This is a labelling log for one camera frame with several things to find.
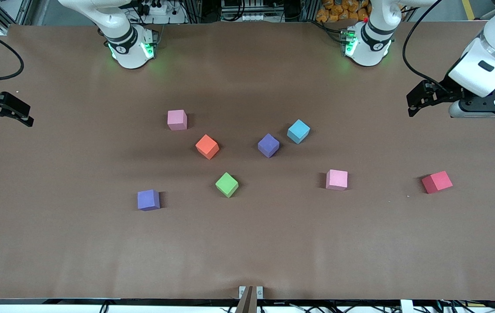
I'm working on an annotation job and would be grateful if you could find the brown wooden post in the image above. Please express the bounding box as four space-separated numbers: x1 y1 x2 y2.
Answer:
235 286 258 313

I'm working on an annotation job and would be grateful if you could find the green foam cube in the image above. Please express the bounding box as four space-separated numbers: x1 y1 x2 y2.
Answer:
215 172 239 198

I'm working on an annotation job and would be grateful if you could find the bag of orange items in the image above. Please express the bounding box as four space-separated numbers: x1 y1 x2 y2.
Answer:
316 0 372 23

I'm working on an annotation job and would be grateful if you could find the small metal bracket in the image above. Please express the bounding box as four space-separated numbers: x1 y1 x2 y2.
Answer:
239 286 264 300

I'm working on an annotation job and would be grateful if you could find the blue foam cube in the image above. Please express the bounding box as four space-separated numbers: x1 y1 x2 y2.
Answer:
287 119 311 144

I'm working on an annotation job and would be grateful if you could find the orange foam cube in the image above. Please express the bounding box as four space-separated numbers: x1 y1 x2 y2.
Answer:
195 134 220 160

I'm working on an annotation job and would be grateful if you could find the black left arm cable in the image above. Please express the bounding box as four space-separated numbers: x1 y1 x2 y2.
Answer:
403 0 452 94

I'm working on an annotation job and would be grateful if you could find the red foam cube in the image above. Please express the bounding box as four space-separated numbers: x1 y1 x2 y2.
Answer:
421 170 453 194

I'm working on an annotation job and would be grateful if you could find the purple foam cube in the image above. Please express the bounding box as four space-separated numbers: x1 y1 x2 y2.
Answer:
258 133 280 158
137 189 161 212

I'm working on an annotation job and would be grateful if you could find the brown paper table cover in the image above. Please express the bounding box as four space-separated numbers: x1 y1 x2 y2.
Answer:
0 21 495 301

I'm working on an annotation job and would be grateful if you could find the pink foam cube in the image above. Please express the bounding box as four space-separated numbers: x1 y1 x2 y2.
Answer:
167 110 187 131
326 170 348 191

